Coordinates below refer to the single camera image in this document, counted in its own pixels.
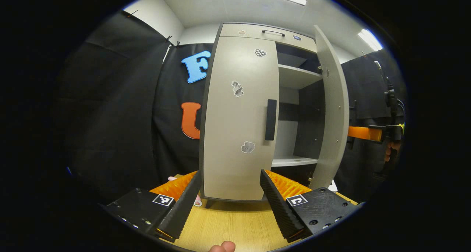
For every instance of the shoe cabinet door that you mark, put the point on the shoe cabinet door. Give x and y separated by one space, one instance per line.
235 127
333 108

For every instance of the double-door shoe cabinet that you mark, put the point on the double-door shoe cabinet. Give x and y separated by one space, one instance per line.
307 127

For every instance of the white cabinet shelf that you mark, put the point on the white cabinet shelf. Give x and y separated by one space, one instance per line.
294 77
290 161

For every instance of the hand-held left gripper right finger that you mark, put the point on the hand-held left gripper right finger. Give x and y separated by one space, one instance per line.
279 211

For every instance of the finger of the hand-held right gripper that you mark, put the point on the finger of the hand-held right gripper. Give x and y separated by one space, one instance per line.
364 133

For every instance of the small ceiling light panel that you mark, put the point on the small ceiling light panel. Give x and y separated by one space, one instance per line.
369 39

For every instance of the small pink green plush toy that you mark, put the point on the small pink green plush toy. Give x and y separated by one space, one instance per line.
198 201

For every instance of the black backdrop cloth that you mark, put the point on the black backdrop cloth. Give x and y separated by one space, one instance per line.
368 86
117 116
169 116

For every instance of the white bordered photo card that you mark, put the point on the white bordered photo card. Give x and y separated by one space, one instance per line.
332 187

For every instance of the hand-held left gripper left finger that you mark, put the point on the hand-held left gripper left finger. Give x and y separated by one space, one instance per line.
184 208

